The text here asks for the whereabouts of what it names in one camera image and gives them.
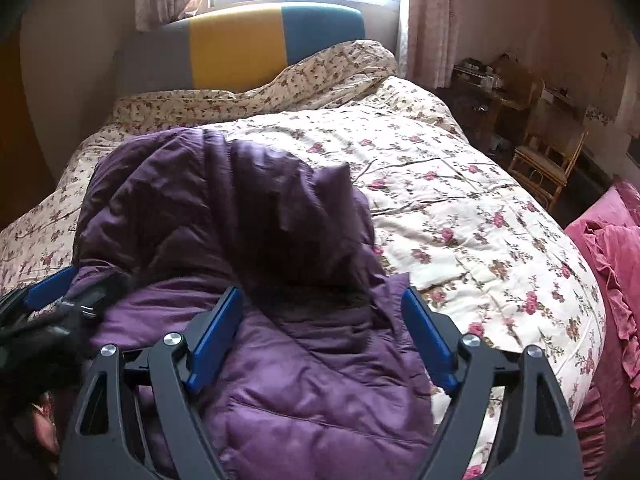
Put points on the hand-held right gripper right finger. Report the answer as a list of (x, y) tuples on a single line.
[(430, 340)]

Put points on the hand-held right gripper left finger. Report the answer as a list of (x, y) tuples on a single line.
[(215, 340)]

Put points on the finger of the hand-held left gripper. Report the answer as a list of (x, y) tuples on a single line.
[(47, 287), (92, 300)]

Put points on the purple quilted down jacket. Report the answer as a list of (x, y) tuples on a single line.
[(300, 385)]

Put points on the large pink flower quilt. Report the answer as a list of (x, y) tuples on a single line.
[(475, 240)]

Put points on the brown wooden wardrobe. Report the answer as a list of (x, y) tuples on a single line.
[(20, 160)]

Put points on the pink ruffled cloth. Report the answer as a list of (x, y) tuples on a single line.
[(615, 270)]

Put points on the rattan chair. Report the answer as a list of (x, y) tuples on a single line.
[(542, 165)]

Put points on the cluttered wooden desk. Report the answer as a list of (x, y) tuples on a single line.
[(485, 105)]

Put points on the small floral print bedsheet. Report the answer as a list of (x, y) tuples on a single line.
[(320, 75)]

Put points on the grey yellow blue headboard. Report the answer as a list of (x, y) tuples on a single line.
[(235, 45)]

